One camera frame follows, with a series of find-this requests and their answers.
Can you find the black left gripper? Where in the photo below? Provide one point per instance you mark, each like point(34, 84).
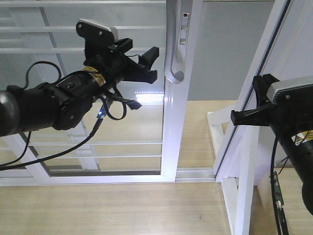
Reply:
point(102, 69)

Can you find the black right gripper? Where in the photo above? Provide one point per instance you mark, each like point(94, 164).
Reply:
point(280, 119)

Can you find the white framed sliding glass door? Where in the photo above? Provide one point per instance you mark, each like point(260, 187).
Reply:
point(130, 146)

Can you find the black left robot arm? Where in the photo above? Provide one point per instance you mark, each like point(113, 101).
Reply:
point(63, 104)

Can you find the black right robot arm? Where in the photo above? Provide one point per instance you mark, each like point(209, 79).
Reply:
point(298, 146)

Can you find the white fixed glass door panel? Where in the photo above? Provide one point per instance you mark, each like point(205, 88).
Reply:
point(40, 59)

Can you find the aluminium bottom door track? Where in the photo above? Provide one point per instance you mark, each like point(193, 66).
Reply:
point(195, 175)

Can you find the green circuit board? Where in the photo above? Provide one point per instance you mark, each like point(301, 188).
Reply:
point(277, 196)

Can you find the wooden base platform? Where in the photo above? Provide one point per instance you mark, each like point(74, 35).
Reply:
point(112, 209)

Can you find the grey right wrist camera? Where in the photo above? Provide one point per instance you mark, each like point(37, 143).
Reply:
point(292, 91)

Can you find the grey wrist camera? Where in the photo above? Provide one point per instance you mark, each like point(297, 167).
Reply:
point(94, 32)
point(292, 91)

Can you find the white door frame post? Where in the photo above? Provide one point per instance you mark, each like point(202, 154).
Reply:
point(286, 52)

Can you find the white triangular support bracket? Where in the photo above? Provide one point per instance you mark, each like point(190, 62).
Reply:
point(240, 176)

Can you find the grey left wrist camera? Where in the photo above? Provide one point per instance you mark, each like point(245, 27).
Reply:
point(94, 32)

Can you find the silver door handle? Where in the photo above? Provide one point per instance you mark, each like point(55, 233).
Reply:
point(171, 43)

